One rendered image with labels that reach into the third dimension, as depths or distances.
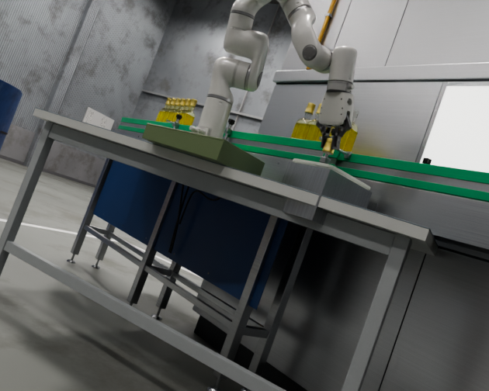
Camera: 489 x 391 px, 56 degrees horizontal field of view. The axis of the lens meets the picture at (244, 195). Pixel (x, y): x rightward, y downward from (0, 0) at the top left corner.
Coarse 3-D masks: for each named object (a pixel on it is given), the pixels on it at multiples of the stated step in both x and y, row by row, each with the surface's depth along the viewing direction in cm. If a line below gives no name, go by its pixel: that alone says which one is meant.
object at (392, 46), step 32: (320, 0) 233; (352, 0) 216; (384, 0) 201; (416, 0) 188; (448, 0) 177; (480, 0) 167; (320, 32) 226; (352, 32) 209; (384, 32) 196; (416, 32) 184; (448, 32) 173; (480, 32) 163; (288, 64) 236; (384, 64) 190; (416, 64) 179; (448, 64) 166; (480, 64) 157; (288, 96) 228; (320, 96) 212; (288, 128) 221; (480, 256) 140
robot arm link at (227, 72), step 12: (216, 60) 162; (228, 60) 160; (216, 72) 159; (228, 72) 158; (240, 72) 158; (216, 84) 159; (228, 84) 161; (240, 84) 160; (216, 96) 158; (228, 96) 159
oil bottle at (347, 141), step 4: (352, 124) 171; (352, 128) 171; (356, 128) 172; (348, 132) 170; (352, 132) 171; (356, 132) 172; (344, 136) 170; (348, 136) 170; (352, 136) 171; (356, 136) 173; (344, 140) 170; (348, 140) 170; (352, 140) 172; (340, 144) 170; (344, 144) 170; (348, 144) 171; (352, 144) 172; (344, 148) 170; (348, 148) 171
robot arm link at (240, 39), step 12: (228, 24) 159; (240, 24) 156; (252, 24) 160; (228, 36) 158; (240, 36) 156; (252, 36) 156; (264, 36) 156; (228, 48) 159; (240, 48) 158; (252, 48) 156; (264, 48) 156; (252, 60) 158; (264, 60) 159; (252, 72) 157; (252, 84) 159
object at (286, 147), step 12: (132, 120) 283; (144, 120) 270; (192, 132) 228; (240, 132) 199; (240, 144) 197; (252, 144) 191; (264, 144) 186; (276, 144) 180; (288, 144) 175; (300, 144) 170; (312, 144) 166; (276, 156) 178; (288, 156) 173; (300, 156) 168; (312, 156) 164
